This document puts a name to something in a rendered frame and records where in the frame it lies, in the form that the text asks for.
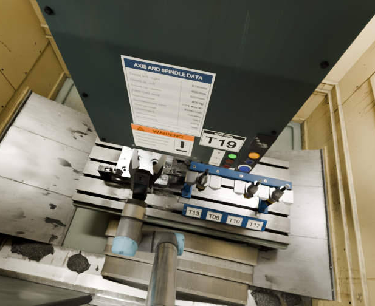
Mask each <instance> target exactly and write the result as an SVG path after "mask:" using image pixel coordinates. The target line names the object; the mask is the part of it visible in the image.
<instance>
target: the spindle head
mask: <svg viewBox="0 0 375 306"><path fill-rule="evenodd" d="M36 1H37V3H38V6H39V8H40V10H41V13H42V14H43V16H44V19H45V21H46V23H47V26H48V28H49V30H50V32H51V34H52V36H53V39H54V41H55V43H56V45H57V47H58V50H59V51H60V54H61V56H62V58H63V61H64V63H65V65H66V67H67V69H68V71H69V74H70V76H71V78H72V81H73V82H74V84H75V87H76V89H77V91H78V94H79V96H80V98H81V100H82V102H83V104H84V106H85V109H86V111H87V113H88V115H89V118H90V119H91V122H92V124H93V126H94V129H95V131H96V133H97V135H98V137H99V139H100V141H101V142H104V143H110V144H114V145H119V146H125V147H129V148H134V149H140V150H143V151H149V152H155V153H158V154H164V155H170V156H173V157H179V158H184V159H188V160H194V161H197V162H203V163H209V161H210V159H211V156H212V153H213V150H214V149H216V150H220V151H225V154H224V156H223V158H222V160H221V163H220V166H222V164H224V163H226V162H225V161H224V160H225V159H226V158H228V156H227V154H228V153H231V152H233V153H236V154H237V155H238V157H237V158H233V159H234V161H235V162H234V163H232V164H231V166H232V167H231V168H233V169H235V168H236V166H237V164H238V163H239V161H240V160H241V158H242V157H243V155H244V153H245V152H246V150H247V148H248V147H249V145H250V144H251V142H252V141H253V139H254V138H255V136H256V134H262V135H268V136H271V137H277V138H278V136H279V135H280V134H281V133H282V131H283V130H284V129H285V127H286V126H287V125H288V124H289V122H290V121H291V120H292V119H293V118H294V116H295V115H296V114H297V112H298V111H299V110H300V109H301V107H302V106H303V105H304V104H305V102H306V101H307V100H308V98H309V97H310V96H311V95H312V94H313V92H314V91H315V90H316V88H317V87H318V86H319V85H320V83H321V82H322V81H323V80H324V79H325V77H326V76H327V74H328V73H329V72H330V71H331V69H332V68H333V67H334V66H335V65H336V63H337V62H338V61H339V59H340V58H341V57H342V56H343V54H344V53H345V52H346V51H347V50H348V48H349V47H350V45H351V44H352V43H353V42H354V41H355V39H356V38H357V37H358V36H359V34H360V33H361V32H362V30H363V29H364V28H365V27H366V25H367V24H368V23H369V22H370V21H371V19H372V18H373V16H374V15H375V0H36ZM121 55H123V56H129V57H133V58H138V59H142V60H148V61H154V62H157V63H164V64H169V65H173V66H179V67H184V68H188V69H194V70H200V71H203V72H209V73H215V74H216V75H215V80H214V83H213V87H212V92H211V95H210V99H209V102H208V107H207V111H206V115H205V119H204V124H203V127H202V131H201V136H202V132H203V129H208V130H212V131H217V132H223V133H226V134H232V135H238V136H242V137H246V139H245V141H244V143H243V145H242V146H241V148H240V150H239V151H238V152H235V151H229V150H225V149H219V148H214V147H210V146H204V145H201V144H200V140H201V136H200V137H198V136H194V135H191V136H194V142H193V147H192V151H191V156H187V155H181V154H176V153H172V152H167V151H161V150H157V149H151V148H146V147H142V146H136V144H135V141H134V136H133V132H132V127H131V124H134V121H133V117H132V112H131V105H130V102H129V96H128V90H127V86H126V80H125V74H124V70H123V64H122V58H121ZM136 125H140V124H136ZM140 126H144V125H140ZM146 127H149V126H146ZM149 128H155V127H149ZM155 129H159V128H155ZM161 130H164V129H161ZM165 131H168V130H165ZM170 132H174V131H170ZM176 133H179V132H176ZM180 134H182V133H180ZM186 135H188V134H186Z"/></svg>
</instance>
